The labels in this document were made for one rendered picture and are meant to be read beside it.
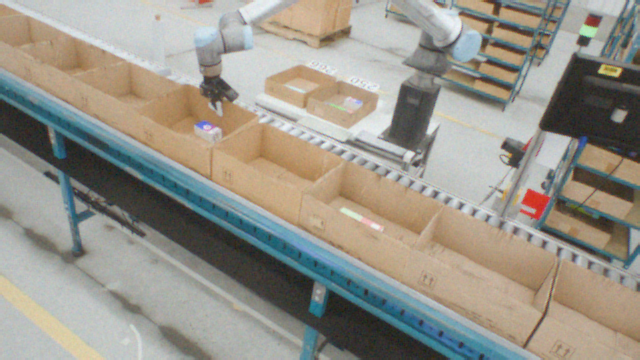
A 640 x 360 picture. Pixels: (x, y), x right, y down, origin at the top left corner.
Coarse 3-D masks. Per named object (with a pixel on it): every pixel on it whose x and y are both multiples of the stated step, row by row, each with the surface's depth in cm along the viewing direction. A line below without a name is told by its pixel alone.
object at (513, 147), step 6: (510, 138) 203; (504, 144) 200; (510, 144) 198; (516, 144) 198; (522, 144) 199; (510, 150) 199; (516, 150) 198; (522, 150) 197; (510, 156) 203; (516, 156) 199; (522, 156) 198; (510, 162) 203; (516, 162) 202
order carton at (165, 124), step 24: (168, 96) 190; (192, 96) 198; (144, 120) 175; (168, 120) 195; (192, 120) 203; (216, 120) 198; (240, 120) 190; (144, 144) 184; (168, 144) 175; (192, 144) 166; (216, 144) 166; (192, 168) 174
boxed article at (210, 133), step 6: (198, 126) 193; (204, 126) 193; (210, 126) 194; (216, 126) 194; (198, 132) 194; (204, 132) 191; (210, 132) 190; (216, 132) 191; (204, 138) 193; (210, 138) 191; (216, 138) 193
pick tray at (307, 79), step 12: (288, 72) 293; (300, 72) 305; (312, 72) 300; (276, 84) 271; (288, 84) 294; (300, 84) 297; (312, 84) 300; (324, 84) 281; (276, 96) 275; (288, 96) 270; (300, 96) 266
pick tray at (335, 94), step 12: (336, 84) 287; (348, 84) 289; (312, 96) 265; (324, 96) 279; (336, 96) 291; (348, 96) 292; (360, 96) 288; (372, 96) 284; (312, 108) 263; (324, 108) 259; (336, 108) 255; (348, 108) 279; (360, 108) 261; (372, 108) 279; (336, 120) 259; (348, 120) 255
